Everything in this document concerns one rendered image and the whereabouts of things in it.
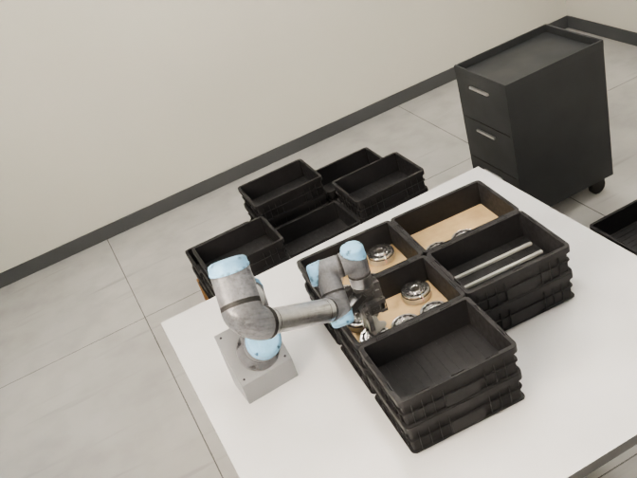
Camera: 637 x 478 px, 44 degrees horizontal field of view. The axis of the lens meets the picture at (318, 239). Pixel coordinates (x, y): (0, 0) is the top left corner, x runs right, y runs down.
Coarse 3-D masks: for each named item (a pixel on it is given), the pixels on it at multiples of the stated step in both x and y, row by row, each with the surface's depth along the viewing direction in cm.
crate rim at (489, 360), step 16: (448, 304) 256; (416, 320) 254; (384, 336) 251; (512, 352) 233; (464, 368) 230; (480, 368) 231; (384, 384) 233; (432, 384) 228; (448, 384) 229; (400, 400) 226; (416, 400) 227
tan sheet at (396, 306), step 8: (432, 288) 281; (392, 296) 283; (400, 296) 282; (432, 296) 277; (440, 296) 276; (392, 304) 279; (400, 304) 278; (408, 304) 277; (424, 304) 275; (384, 312) 277; (392, 312) 276; (400, 312) 275; (408, 312) 274; (416, 312) 272; (384, 320) 274; (392, 320) 272
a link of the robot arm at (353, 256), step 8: (344, 248) 248; (352, 248) 247; (360, 248) 247; (344, 256) 247; (352, 256) 246; (360, 256) 247; (344, 264) 248; (352, 264) 248; (360, 264) 248; (368, 264) 252; (352, 272) 250; (360, 272) 250; (368, 272) 252
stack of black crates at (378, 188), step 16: (384, 160) 422; (400, 160) 420; (352, 176) 418; (368, 176) 422; (384, 176) 426; (400, 176) 422; (416, 176) 400; (336, 192) 417; (352, 192) 422; (368, 192) 418; (384, 192) 395; (400, 192) 400; (416, 192) 405; (352, 208) 404; (368, 208) 395; (384, 208) 400
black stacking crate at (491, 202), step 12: (468, 192) 313; (480, 192) 314; (432, 204) 310; (444, 204) 312; (456, 204) 314; (468, 204) 316; (492, 204) 308; (504, 204) 297; (408, 216) 308; (420, 216) 310; (432, 216) 312; (444, 216) 314; (408, 228) 310; (420, 228) 312
